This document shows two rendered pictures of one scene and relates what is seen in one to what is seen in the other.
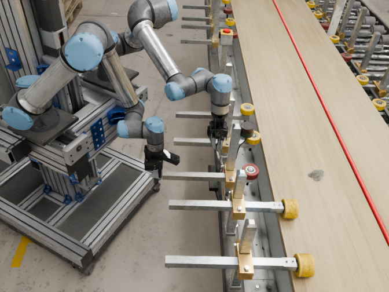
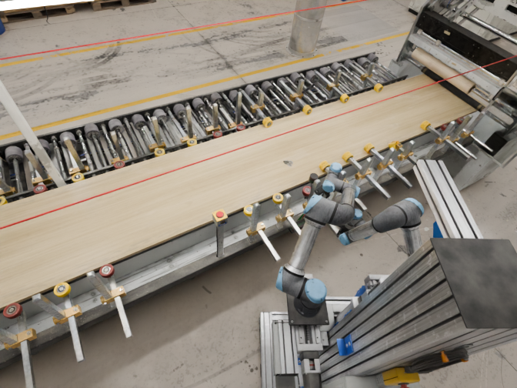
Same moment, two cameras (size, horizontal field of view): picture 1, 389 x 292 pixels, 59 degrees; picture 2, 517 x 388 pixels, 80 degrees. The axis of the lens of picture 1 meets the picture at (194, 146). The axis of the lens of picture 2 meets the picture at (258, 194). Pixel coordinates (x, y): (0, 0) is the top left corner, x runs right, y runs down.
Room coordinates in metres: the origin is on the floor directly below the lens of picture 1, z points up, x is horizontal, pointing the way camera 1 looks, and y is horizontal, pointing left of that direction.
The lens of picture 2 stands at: (2.32, 0.80, 2.76)
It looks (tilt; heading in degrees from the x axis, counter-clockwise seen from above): 52 degrees down; 236
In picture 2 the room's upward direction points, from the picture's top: 9 degrees clockwise
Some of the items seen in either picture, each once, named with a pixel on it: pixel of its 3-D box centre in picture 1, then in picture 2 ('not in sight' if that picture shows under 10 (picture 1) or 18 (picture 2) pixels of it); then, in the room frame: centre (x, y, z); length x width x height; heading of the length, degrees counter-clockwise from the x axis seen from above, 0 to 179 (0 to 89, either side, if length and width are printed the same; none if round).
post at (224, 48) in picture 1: (221, 75); (219, 239); (1.93, -0.14, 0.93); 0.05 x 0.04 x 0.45; 3
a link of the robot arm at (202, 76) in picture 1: (202, 81); (332, 183); (1.22, -0.02, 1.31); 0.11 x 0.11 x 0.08; 39
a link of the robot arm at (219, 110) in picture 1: (220, 106); not in sight; (1.14, -0.10, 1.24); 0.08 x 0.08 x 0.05
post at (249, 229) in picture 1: (241, 259); (358, 178); (0.67, -0.20, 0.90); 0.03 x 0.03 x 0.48; 3
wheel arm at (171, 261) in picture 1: (235, 262); (367, 175); (0.62, -0.17, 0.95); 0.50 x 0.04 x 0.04; 93
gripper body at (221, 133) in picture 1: (218, 124); not in sight; (1.13, -0.10, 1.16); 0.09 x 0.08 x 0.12; 2
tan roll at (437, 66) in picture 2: not in sight; (456, 79); (-1.16, -0.83, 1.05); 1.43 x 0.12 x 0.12; 93
